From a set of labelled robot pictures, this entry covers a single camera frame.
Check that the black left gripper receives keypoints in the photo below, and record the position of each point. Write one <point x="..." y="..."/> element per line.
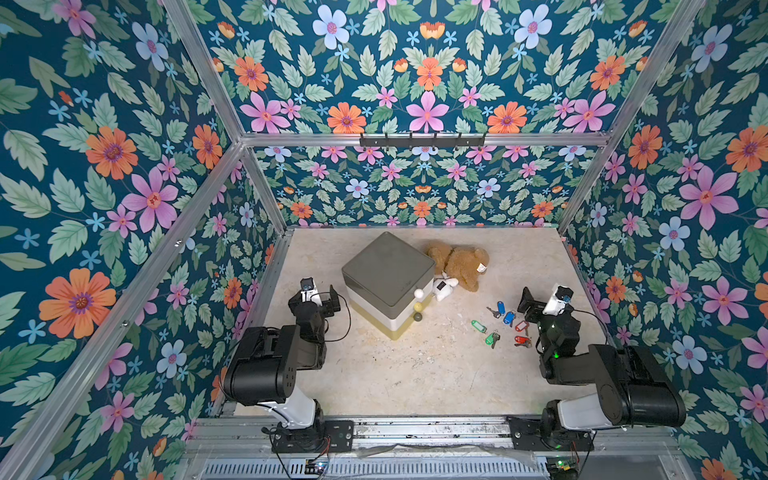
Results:
<point x="328" y="308"/>

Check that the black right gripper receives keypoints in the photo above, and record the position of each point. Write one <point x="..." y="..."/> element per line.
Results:
<point x="531" y="301"/>

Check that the key with blue tag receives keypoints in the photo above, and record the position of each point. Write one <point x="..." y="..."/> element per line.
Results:
<point x="498" y="311"/>
<point x="509" y="318"/>

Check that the key with green tag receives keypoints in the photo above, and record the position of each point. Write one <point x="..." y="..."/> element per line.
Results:
<point x="492" y="339"/>
<point x="479" y="326"/>

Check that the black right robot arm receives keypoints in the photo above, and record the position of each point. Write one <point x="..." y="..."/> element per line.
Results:
<point x="630" y="386"/>

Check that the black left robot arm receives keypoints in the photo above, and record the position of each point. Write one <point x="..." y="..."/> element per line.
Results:
<point x="264" y="367"/>

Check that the white yellow drawer cabinet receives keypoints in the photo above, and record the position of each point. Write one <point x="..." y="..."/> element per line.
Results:
<point x="392" y="322"/>

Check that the brown teddy bear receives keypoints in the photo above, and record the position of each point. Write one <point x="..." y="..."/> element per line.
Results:
<point x="466" y="264"/>

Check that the small white plush toy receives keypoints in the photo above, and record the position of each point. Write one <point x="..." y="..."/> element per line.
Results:
<point x="444" y="287"/>

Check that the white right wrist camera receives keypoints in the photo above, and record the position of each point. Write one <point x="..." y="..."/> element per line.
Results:
<point x="559" y="302"/>

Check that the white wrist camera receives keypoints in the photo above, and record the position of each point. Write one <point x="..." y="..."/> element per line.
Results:
<point x="559" y="302"/>
<point x="309" y="289"/>

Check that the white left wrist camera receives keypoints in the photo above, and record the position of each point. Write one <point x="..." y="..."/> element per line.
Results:
<point x="309" y="289"/>

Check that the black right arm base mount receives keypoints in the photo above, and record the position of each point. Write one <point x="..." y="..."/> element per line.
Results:
<point x="540" y="432"/>

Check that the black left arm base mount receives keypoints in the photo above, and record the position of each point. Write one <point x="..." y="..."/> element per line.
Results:
<point x="323" y="436"/>

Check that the aluminium front rail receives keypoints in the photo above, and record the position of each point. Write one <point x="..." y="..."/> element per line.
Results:
<point x="433" y="447"/>

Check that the black hook rail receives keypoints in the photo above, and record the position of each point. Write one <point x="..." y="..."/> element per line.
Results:
<point x="410" y="140"/>

